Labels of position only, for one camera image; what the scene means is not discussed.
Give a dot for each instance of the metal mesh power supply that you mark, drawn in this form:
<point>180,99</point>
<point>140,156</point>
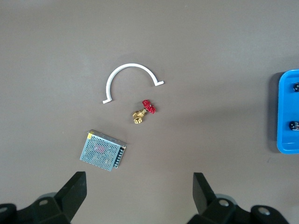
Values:
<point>100,150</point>

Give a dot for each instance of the brown table mat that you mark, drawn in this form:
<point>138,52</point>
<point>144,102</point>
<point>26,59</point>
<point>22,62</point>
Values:
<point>70,46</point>

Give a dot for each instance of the dark brown cylindrical capacitor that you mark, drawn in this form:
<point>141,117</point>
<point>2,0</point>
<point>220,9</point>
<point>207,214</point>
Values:
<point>296,87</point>
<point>294,126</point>

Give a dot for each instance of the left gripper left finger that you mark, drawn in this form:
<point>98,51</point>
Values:
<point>70,193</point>

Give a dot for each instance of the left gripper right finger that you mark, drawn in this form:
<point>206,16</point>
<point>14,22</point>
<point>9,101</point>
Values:
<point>205,196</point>

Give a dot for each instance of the blue plastic tray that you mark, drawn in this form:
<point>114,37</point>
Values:
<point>286,105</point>

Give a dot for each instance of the white curved plastic bracket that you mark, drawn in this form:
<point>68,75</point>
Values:
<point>130,64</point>

